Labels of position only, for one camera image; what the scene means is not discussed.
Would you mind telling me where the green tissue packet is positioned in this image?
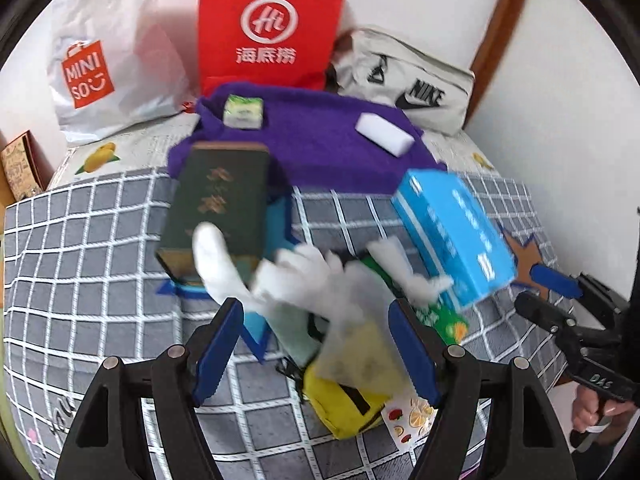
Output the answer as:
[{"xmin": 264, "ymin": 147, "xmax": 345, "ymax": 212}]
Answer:
[{"xmin": 222, "ymin": 94, "xmax": 266, "ymax": 131}]

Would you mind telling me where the grey checked blanket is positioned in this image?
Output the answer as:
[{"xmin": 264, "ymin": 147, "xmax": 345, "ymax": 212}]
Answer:
[{"xmin": 0, "ymin": 160, "xmax": 576, "ymax": 480}]

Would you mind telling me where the white cloth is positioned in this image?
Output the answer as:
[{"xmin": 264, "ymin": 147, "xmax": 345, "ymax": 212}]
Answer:
[{"xmin": 249, "ymin": 245, "xmax": 347, "ymax": 308}]

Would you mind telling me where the fruit-print tissue packet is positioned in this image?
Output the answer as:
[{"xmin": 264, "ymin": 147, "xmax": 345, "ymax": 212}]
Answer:
[{"xmin": 320, "ymin": 310, "xmax": 439, "ymax": 449}]

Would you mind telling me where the brown cardboard box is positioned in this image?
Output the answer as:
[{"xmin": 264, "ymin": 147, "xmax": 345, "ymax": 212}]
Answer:
[{"xmin": 0, "ymin": 130, "xmax": 45, "ymax": 207}]

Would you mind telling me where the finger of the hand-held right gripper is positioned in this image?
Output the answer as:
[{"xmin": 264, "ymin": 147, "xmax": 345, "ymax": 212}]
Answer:
[
  {"xmin": 515, "ymin": 292, "xmax": 582, "ymax": 334},
  {"xmin": 530, "ymin": 263, "xmax": 631, "ymax": 319}
]

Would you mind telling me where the pale green cloth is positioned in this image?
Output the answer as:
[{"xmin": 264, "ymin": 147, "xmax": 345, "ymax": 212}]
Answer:
[{"xmin": 269, "ymin": 304, "xmax": 327, "ymax": 367}]

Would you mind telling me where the purple towel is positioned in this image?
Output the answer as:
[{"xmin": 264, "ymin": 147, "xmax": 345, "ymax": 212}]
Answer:
[{"xmin": 166, "ymin": 82, "xmax": 448, "ymax": 196}]

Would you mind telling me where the brown wooden frame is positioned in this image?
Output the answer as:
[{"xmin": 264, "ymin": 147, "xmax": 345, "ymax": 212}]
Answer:
[{"xmin": 470, "ymin": 0, "xmax": 534, "ymax": 82}]

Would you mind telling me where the blue cardboard box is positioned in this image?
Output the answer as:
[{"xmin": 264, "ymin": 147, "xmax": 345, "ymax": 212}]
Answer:
[{"xmin": 391, "ymin": 169, "xmax": 518, "ymax": 311}]

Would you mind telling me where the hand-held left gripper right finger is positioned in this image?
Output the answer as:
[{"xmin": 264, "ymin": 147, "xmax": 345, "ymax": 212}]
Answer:
[{"xmin": 387, "ymin": 297, "xmax": 576, "ymax": 480}]

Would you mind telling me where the beige fabric bag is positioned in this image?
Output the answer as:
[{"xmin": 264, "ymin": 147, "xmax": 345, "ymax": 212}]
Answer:
[{"xmin": 327, "ymin": 27, "xmax": 476, "ymax": 137}]

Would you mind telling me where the person's right hand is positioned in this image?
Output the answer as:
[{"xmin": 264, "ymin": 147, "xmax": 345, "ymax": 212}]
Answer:
[{"xmin": 572, "ymin": 390, "xmax": 635, "ymax": 433}]

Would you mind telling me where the white plastic shopping bag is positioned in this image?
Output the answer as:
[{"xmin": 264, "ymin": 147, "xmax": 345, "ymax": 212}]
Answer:
[{"xmin": 46, "ymin": 0, "xmax": 201, "ymax": 147}]

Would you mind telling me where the dark green box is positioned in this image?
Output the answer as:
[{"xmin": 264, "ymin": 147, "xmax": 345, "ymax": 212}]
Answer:
[{"xmin": 155, "ymin": 141, "xmax": 273, "ymax": 288}]

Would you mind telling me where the green printed packet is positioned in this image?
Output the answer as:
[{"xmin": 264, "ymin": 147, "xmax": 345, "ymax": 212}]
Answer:
[{"xmin": 359, "ymin": 256, "xmax": 472, "ymax": 345}]

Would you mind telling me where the white sock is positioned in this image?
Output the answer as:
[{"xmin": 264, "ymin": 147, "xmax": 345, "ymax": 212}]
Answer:
[{"xmin": 192, "ymin": 222, "xmax": 253, "ymax": 308}]

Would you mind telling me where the red shopping bag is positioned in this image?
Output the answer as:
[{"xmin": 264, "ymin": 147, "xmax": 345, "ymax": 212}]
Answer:
[{"xmin": 196, "ymin": 0, "xmax": 351, "ymax": 97}]

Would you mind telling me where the fruit-print bedsheet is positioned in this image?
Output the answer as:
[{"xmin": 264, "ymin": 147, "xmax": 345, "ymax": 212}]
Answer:
[{"xmin": 47, "ymin": 110, "xmax": 501, "ymax": 192}]

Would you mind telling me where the white tissue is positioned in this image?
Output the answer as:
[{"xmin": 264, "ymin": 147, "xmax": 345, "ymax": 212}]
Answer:
[{"xmin": 345, "ymin": 239, "xmax": 454, "ymax": 322}]

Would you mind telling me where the white sponge block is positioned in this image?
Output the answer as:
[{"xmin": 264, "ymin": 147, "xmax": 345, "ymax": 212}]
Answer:
[{"xmin": 354, "ymin": 113, "xmax": 416, "ymax": 158}]

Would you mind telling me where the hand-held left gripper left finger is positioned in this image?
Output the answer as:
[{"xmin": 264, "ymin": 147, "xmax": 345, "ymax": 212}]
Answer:
[{"xmin": 55, "ymin": 297, "xmax": 246, "ymax": 480}]

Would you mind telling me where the yellow pouch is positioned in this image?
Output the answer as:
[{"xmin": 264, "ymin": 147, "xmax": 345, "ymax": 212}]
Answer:
[{"xmin": 277, "ymin": 312, "xmax": 401, "ymax": 441}]

